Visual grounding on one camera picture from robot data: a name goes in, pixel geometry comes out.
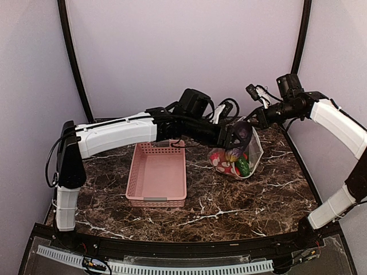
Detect red orange mango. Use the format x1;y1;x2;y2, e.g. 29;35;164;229
224;148;241;163

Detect clear zip top bag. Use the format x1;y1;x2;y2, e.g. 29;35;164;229
208;118;264;180

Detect green cucumber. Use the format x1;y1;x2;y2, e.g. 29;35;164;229
235;156;251;177

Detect dark purple eggplant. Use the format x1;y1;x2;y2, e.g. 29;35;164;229
233;120;253;149

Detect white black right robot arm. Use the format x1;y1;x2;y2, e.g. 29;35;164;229
253;74;366;249

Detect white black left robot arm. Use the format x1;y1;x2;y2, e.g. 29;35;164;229
46;88;240;250

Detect pink perforated plastic basket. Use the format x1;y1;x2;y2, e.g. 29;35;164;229
126;140;187;208

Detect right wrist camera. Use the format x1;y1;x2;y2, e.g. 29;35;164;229
245;84;281;109

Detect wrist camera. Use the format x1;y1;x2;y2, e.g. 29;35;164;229
245;84;281;109
206;98;240;125

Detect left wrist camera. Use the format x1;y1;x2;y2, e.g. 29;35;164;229
206;98;240;125

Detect black right corner post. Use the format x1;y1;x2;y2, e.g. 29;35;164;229
291;0;312;74

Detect black corner post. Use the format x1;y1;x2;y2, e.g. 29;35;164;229
291;0;312;74
57;0;95;123

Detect white slotted cable duct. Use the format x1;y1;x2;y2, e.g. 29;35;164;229
36;245;274;274

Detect black front rail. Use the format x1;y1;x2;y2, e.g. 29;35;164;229
29;223;341;269

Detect black left corner post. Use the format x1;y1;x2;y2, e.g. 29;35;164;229
57;0;95;123

